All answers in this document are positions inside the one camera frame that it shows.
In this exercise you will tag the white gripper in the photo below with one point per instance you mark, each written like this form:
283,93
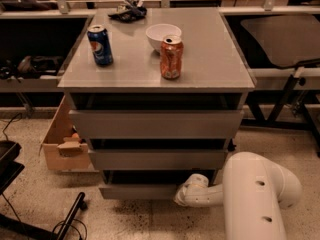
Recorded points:
190,193

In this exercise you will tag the grey bottom drawer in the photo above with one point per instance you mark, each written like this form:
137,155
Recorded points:
147,184

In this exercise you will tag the grey drawer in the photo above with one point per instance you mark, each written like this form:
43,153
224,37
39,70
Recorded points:
147,184
158,154
156,116

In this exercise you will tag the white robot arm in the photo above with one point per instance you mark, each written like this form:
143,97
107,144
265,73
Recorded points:
254,190

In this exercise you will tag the grey middle drawer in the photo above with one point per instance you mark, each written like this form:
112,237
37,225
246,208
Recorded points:
158,154

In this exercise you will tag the grey drawer cabinet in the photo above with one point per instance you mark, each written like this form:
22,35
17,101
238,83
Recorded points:
210,61

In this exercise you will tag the grey top drawer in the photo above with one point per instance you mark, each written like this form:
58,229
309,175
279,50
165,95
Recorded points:
156,116

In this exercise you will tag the cardboard box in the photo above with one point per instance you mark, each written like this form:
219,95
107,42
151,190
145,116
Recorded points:
63,149

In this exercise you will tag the orange soda can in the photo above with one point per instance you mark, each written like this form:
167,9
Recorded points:
171,57

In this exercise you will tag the white bowl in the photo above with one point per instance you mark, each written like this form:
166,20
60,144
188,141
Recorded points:
157,32

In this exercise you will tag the blue Pepsi can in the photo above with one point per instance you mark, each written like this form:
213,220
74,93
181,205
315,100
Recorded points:
99,42

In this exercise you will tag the black chair base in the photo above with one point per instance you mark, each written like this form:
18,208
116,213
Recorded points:
35,221

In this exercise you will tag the black crumpled object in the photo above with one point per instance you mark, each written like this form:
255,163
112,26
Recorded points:
129,11

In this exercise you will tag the black headphones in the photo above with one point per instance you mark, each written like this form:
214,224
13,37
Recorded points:
32,67

